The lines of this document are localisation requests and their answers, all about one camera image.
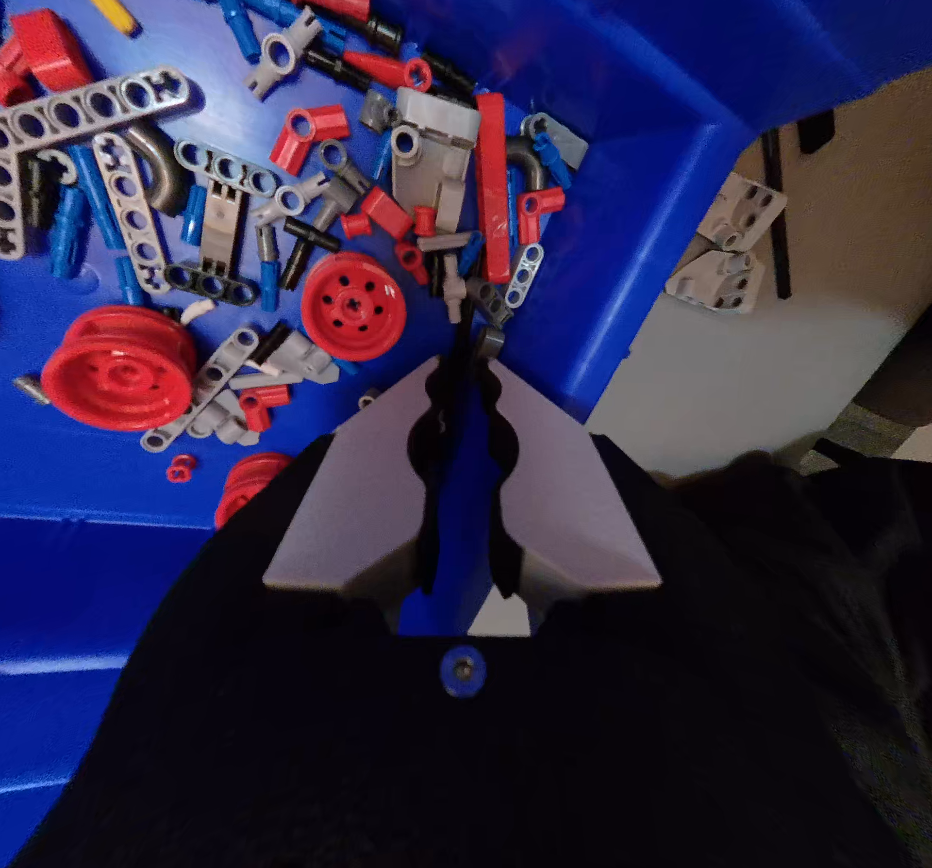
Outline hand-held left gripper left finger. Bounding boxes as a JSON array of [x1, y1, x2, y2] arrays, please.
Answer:
[[261, 356, 442, 601]]

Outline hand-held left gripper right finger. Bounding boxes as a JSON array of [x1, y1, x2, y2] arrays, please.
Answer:
[[479, 357, 664, 605]]

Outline pile of toy building parts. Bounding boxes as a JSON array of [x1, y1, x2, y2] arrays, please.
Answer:
[[0, 0, 591, 530]]

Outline blue plastic bin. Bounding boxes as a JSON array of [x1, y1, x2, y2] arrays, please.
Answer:
[[0, 0, 932, 840]]

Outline red toy wheel rim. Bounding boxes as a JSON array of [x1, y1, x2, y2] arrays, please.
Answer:
[[300, 251, 409, 361], [40, 304, 199, 432], [213, 452, 296, 530]]

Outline pale three-hole toy beam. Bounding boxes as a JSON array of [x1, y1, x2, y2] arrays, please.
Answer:
[[504, 242, 545, 309]]

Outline person's dark clothing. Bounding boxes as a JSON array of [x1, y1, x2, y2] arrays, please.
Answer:
[[648, 439, 932, 868]]

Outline dark three-hole toy beam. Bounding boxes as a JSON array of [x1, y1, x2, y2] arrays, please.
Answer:
[[164, 262, 259, 305]]

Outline grey angled toy block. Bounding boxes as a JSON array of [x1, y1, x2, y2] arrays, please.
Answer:
[[695, 173, 789, 252], [664, 249, 767, 316]]

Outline red toy angle connector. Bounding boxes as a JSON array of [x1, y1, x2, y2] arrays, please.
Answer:
[[271, 105, 349, 176], [518, 187, 566, 246]]

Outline brown grey toy fork piece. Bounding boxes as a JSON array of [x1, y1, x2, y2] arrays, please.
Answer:
[[200, 180, 249, 276]]

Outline long red toy beam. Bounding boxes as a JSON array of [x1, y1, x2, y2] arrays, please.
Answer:
[[475, 91, 514, 285]]

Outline brown furniture piece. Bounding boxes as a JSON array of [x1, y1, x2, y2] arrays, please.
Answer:
[[852, 333, 932, 432]]

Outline large grey toy block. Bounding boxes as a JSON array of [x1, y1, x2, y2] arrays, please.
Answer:
[[391, 87, 482, 229]]

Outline black metal leg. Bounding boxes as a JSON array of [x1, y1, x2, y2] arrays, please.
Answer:
[[759, 127, 793, 301]]

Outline dark curved toy pipe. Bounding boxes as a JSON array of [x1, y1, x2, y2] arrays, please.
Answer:
[[507, 136, 554, 192], [131, 124, 192, 217]]

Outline grey seven-hole toy beam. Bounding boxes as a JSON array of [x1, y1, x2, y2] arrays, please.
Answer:
[[93, 133, 172, 295]]

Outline red toy cone piece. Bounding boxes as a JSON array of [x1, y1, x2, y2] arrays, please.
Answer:
[[342, 49, 434, 94]]

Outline grey toy cross connector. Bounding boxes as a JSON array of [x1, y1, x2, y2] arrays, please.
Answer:
[[244, 5, 323, 99]]

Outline long grey bent toy beam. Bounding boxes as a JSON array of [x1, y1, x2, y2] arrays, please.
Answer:
[[0, 67, 192, 261]]

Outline black bracket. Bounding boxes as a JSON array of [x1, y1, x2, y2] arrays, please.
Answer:
[[797, 110, 836, 156]]

